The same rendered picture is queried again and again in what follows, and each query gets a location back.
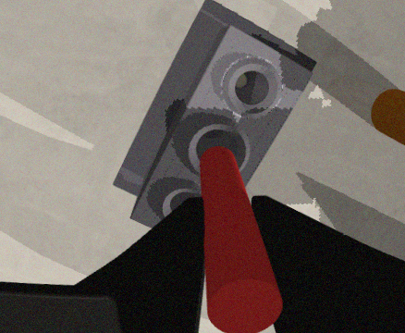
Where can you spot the grey plate with three holes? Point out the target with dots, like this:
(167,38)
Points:
(251,118)

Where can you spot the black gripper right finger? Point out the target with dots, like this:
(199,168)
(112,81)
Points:
(329,283)

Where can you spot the orange cylinder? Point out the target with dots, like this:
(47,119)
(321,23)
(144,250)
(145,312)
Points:
(388,114)

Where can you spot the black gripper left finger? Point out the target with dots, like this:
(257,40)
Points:
(155,286)

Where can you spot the red peg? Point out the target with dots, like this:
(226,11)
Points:
(241,290)

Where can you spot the grey base plate with two pins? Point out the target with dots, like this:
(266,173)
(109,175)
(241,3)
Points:
(211,18)

